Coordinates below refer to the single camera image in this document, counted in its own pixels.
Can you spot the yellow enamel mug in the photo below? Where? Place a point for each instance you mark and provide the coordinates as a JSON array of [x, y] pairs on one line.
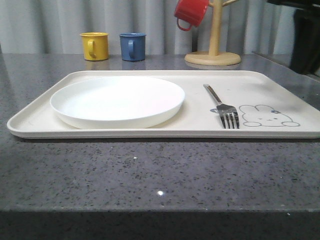
[[95, 46]]

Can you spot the white round plate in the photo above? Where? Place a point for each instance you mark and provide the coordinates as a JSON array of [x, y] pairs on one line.
[[118, 102]]

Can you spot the cream rabbit serving tray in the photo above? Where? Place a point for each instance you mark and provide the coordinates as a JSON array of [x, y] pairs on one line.
[[265, 109]]

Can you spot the red enamel mug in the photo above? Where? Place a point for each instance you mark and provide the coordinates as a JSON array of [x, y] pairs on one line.
[[190, 11]]

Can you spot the blue enamel mug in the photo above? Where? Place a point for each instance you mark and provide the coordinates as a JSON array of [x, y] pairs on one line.
[[133, 46]]

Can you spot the silver metal fork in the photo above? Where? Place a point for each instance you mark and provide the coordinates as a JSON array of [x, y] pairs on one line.
[[228, 114]]

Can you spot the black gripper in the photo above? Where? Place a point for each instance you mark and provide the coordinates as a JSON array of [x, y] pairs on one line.
[[305, 56]]

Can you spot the wooden mug tree stand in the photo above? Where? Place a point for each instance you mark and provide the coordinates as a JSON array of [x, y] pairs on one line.
[[213, 57]]

